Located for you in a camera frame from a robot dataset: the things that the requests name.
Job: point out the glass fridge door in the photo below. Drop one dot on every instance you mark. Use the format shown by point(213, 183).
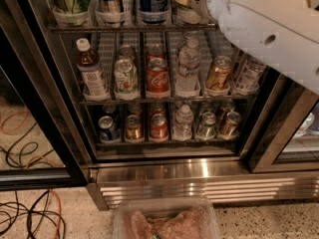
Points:
point(40, 143)
point(289, 140)

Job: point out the middle wire shelf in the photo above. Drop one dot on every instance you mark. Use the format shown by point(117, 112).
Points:
point(166, 100)

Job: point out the tea bottle white cap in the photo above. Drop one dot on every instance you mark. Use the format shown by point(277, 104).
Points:
point(250, 73)
point(90, 67)

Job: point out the left glass fridge door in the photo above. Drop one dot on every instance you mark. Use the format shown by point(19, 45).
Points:
point(40, 143)

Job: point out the water bottle middle shelf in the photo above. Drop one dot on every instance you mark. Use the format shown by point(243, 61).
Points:
point(189, 59)

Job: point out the right tea bottle white cap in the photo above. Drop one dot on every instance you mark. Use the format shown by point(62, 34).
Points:
point(250, 73)

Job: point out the gold can bottom right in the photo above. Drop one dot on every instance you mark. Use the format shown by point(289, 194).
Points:
point(230, 124)

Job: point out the wire shelf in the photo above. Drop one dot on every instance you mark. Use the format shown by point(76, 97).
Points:
point(134, 29)
point(166, 100)

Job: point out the white green can middle shelf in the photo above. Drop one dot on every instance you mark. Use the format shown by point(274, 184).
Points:
point(126, 76)

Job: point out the top wire shelf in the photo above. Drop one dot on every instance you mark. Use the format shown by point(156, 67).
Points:
point(134, 29)

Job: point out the left tea bottle white cap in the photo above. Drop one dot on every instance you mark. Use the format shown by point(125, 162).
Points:
point(90, 67)

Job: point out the green can bottom shelf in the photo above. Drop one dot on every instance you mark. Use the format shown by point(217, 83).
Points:
point(206, 125)

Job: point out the water bottle bottom shelf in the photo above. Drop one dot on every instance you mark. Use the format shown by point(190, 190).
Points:
point(183, 122)

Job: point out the gold can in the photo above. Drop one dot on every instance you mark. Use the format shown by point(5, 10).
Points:
point(230, 124)
point(134, 127)

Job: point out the clear plastic food container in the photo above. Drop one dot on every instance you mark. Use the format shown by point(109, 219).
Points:
point(166, 218)

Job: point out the red can bottom shelf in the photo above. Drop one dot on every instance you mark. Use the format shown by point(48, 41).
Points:
point(158, 126)

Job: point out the gold can bottom left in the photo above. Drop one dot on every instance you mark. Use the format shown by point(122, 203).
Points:
point(134, 127)

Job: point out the red coca-cola can middle shelf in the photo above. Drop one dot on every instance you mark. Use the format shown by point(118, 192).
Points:
point(157, 75)

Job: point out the water bottle shelf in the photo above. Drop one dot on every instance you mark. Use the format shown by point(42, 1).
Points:
point(183, 122)
point(189, 59)

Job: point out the steel fridge base grille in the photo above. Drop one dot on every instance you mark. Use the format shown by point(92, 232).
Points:
point(221, 181)

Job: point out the right glass fridge door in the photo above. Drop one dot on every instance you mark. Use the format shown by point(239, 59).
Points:
point(289, 140)

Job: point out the gold can middle shelf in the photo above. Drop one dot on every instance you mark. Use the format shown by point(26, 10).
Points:
point(219, 71)

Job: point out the blue pepsi can bottom shelf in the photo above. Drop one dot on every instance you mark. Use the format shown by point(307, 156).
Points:
point(107, 129)

